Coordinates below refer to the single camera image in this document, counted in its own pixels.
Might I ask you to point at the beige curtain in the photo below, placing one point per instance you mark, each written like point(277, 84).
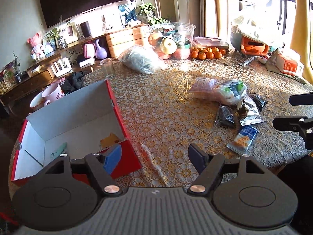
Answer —
point(225, 7)

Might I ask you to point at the clear drinking glass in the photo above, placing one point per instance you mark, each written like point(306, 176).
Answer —
point(107, 69)

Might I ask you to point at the large crumpled plastic bag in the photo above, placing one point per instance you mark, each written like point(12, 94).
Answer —
point(259, 24)

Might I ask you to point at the tall yellow stand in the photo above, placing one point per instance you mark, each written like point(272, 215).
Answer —
point(302, 29)

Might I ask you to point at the white bowl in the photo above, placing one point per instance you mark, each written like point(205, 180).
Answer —
point(36, 102)

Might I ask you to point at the dark potted grass plant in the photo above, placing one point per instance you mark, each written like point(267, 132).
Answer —
point(17, 77)

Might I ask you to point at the purple printed snack packet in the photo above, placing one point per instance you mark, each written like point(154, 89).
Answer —
point(203, 87)

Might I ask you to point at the small beige toy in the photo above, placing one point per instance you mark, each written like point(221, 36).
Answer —
point(110, 140)

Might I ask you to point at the small black packet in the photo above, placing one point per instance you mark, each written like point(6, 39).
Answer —
point(259, 100)

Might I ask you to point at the dark cylindrical speaker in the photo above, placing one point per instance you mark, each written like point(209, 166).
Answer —
point(86, 29)

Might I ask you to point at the clear plastic fruit tub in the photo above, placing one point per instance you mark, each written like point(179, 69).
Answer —
point(188, 33)

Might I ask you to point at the black television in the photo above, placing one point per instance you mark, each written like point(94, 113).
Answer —
point(80, 0)

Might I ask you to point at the orange tissue pack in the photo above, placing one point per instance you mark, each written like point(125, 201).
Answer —
point(291, 64)

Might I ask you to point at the snack jar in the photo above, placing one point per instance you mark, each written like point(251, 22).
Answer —
point(3, 83)

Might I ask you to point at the white router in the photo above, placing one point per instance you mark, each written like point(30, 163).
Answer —
point(61, 68)

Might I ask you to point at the wooden tv cabinet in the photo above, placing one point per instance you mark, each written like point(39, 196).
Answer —
point(124, 39)

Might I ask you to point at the red apple in foam net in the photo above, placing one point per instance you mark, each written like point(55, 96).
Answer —
point(182, 53)

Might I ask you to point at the yellow apple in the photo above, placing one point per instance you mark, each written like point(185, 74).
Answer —
point(168, 46)

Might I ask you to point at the pink teddy bear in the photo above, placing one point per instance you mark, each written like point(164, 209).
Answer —
point(36, 44)

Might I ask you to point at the pink small bag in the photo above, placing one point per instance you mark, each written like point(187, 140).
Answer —
point(89, 51)

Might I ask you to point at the purple kettle shaped object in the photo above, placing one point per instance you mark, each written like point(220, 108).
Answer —
point(101, 51)

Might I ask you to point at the pink mug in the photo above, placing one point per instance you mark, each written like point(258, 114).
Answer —
point(52, 94)

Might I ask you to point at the orange fruit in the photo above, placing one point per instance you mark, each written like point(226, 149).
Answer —
point(154, 40)

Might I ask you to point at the window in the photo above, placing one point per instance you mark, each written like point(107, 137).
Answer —
point(281, 2)

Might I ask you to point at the red cardboard box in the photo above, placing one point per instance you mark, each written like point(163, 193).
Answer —
point(73, 117)

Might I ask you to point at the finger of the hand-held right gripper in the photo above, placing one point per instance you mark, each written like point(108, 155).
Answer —
point(288, 123)
point(302, 99)

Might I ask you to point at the white photo frame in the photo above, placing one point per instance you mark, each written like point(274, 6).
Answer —
point(71, 33)

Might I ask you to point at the patterned lace cloth desktop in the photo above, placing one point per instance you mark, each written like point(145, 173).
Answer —
point(166, 107)

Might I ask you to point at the silver foil snack packet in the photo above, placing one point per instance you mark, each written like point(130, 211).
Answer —
point(251, 113)

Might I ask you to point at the white round desk device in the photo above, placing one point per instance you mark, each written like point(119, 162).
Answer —
point(111, 20)

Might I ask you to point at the small white pink object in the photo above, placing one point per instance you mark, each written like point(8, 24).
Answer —
point(261, 59)

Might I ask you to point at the orange grey appliance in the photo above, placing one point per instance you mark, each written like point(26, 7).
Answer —
point(254, 47)

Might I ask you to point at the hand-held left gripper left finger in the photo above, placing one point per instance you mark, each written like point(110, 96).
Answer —
point(113, 158)

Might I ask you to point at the dark cloth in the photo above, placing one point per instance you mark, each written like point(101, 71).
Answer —
point(73, 83)

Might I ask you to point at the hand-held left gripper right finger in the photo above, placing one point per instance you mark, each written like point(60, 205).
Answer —
point(198, 159)

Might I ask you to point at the small potted plant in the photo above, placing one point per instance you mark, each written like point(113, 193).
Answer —
point(61, 41)

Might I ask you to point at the white tube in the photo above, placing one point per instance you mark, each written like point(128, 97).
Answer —
point(246, 61)

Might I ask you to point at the black snack packet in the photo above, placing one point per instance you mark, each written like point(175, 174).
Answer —
point(225, 116)

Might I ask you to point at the teal packets in tub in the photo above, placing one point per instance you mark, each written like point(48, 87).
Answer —
point(183, 41)

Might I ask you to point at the white green tissue packet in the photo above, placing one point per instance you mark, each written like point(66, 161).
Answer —
point(229, 90)

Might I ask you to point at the blue leaf ornament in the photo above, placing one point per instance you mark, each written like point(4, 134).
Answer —
point(127, 13)

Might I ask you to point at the clear lidded plastic box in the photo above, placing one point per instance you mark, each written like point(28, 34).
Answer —
point(207, 41)

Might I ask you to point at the clear plastic bag grey contents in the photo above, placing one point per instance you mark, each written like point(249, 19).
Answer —
point(141, 60)

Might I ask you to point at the blue cracker packet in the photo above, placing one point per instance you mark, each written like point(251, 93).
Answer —
point(242, 139)

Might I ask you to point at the pile of tangerines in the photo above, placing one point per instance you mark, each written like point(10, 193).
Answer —
point(207, 54)

